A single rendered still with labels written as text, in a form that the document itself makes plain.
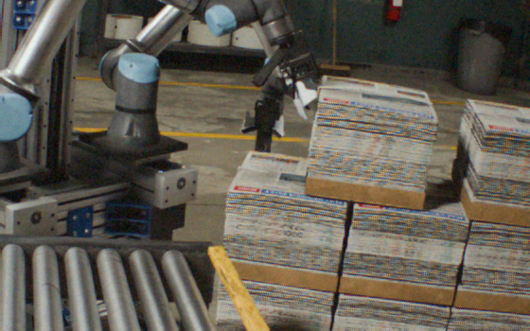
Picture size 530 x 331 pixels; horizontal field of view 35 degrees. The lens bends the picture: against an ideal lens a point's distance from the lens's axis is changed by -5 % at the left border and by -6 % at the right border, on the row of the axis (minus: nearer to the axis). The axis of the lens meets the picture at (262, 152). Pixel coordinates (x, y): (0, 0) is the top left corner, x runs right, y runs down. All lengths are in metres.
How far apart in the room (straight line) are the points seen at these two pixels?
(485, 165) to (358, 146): 0.31
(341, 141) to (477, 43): 7.07
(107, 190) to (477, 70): 7.08
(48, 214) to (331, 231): 0.67
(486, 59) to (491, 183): 7.04
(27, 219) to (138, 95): 0.55
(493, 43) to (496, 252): 7.01
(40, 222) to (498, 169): 1.08
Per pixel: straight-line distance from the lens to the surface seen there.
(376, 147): 2.02
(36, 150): 2.28
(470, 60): 9.10
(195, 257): 1.74
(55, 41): 1.91
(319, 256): 2.08
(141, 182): 2.33
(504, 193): 2.06
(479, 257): 2.11
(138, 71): 2.33
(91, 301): 1.49
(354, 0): 9.05
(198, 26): 8.03
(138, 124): 2.36
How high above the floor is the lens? 1.45
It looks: 15 degrees down
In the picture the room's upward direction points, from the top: 7 degrees clockwise
